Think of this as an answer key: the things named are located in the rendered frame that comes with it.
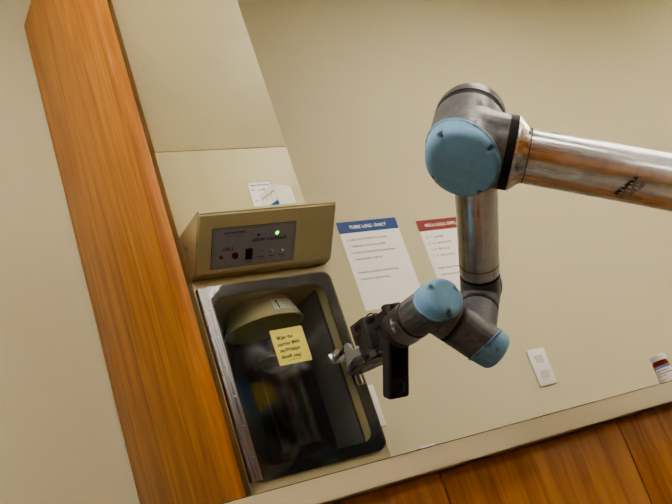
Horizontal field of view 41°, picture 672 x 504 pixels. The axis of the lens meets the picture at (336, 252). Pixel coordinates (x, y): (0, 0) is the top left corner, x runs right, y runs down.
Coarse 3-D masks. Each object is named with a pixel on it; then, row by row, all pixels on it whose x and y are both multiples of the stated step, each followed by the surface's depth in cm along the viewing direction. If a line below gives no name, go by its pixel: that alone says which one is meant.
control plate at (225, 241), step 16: (272, 224) 186; (288, 224) 188; (224, 240) 181; (240, 240) 183; (256, 240) 185; (272, 240) 187; (288, 240) 189; (224, 256) 182; (240, 256) 184; (256, 256) 186; (272, 256) 188; (288, 256) 191
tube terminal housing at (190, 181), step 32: (160, 160) 191; (192, 160) 195; (224, 160) 199; (256, 160) 203; (288, 160) 207; (192, 192) 191; (224, 192) 195; (192, 288) 182; (224, 416) 175; (384, 448) 185; (288, 480) 173
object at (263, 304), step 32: (224, 288) 183; (256, 288) 187; (288, 288) 190; (320, 288) 194; (224, 320) 180; (256, 320) 184; (288, 320) 187; (320, 320) 190; (256, 352) 180; (320, 352) 187; (256, 384) 177; (288, 384) 180; (320, 384) 184; (352, 384) 187; (256, 416) 174; (288, 416) 177; (320, 416) 180; (352, 416) 184; (256, 448) 171; (288, 448) 174; (320, 448) 177; (352, 448) 181
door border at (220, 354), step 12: (204, 300) 180; (204, 312) 179; (216, 324) 179; (216, 336) 178; (216, 348) 177; (216, 360) 175; (228, 360) 177; (228, 372) 176; (228, 384) 175; (240, 408) 174; (240, 420) 172; (240, 432) 171; (252, 444) 171; (252, 456) 170; (252, 468) 169
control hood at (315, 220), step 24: (216, 216) 178; (240, 216) 181; (264, 216) 184; (288, 216) 187; (312, 216) 191; (192, 240) 179; (312, 240) 193; (192, 264) 181; (264, 264) 188; (288, 264) 192; (312, 264) 196
